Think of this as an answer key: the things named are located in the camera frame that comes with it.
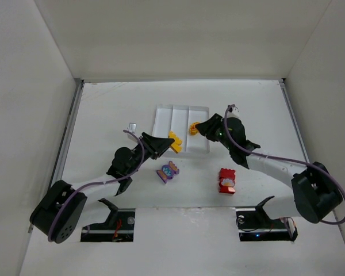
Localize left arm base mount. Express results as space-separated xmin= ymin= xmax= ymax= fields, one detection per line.
xmin=80 ymin=198 xmax=136 ymax=243

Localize purple cable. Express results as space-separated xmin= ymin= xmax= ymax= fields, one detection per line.
xmin=47 ymin=129 xmax=146 ymax=242
xmin=224 ymin=105 xmax=345 ymax=225

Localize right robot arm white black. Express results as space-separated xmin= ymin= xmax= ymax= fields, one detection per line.
xmin=196 ymin=114 xmax=345 ymax=225

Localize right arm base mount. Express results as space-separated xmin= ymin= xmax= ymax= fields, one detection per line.
xmin=236 ymin=196 xmax=298 ymax=242

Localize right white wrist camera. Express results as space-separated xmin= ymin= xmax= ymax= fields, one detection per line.
xmin=227 ymin=105 xmax=240 ymax=119

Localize white three-compartment tray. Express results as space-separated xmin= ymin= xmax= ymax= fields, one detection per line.
xmin=152 ymin=104 xmax=210 ymax=158

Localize red lego stack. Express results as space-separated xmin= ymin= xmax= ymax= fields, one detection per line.
xmin=218 ymin=168 xmax=236 ymax=195

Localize right aluminium rail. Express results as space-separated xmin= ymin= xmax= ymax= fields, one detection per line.
xmin=279 ymin=79 xmax=309 ymax=162

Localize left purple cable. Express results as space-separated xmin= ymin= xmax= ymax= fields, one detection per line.
xmin=47 ymin=129 xmax=146 ymax=242

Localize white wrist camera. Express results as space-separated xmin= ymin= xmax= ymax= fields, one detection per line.
xmin=227 ymin=105 xmax=240 ymax=119
xmin=126 ymin=122 xmax=137 ymax=139

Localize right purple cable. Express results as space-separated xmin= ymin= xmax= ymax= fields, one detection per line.
xmin=224 ymin=105 xmax=345 ymax=225

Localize aluminium rail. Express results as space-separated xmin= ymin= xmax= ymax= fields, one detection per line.
xmin=279 ymin=79 xmax=309 ymax=162
xmin=30 ymin=78 xmax=84 ymax=241

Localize left aluminium rail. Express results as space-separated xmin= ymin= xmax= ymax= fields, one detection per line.
xmin=30 ymin=78 xmax=84 ymax=241

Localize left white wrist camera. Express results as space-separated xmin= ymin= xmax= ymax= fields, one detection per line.
xmin=126 ymin=122 xmax=137 ymax=139

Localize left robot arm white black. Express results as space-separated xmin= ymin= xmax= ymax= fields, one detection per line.
xmin=29 ymin=132 xmax=175 ymax=244

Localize yellow lego bricks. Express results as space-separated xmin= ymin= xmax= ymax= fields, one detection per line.
xmin=168 ymin=131 xmax=182 ymax=154

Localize purple lego stack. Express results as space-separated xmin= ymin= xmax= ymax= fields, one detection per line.
xmin=156 ymin=161 xmax=180 ymax=184

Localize yellow round printed lego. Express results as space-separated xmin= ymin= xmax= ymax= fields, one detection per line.
xmin=189 ymin=122 xmax=200 ymax=136

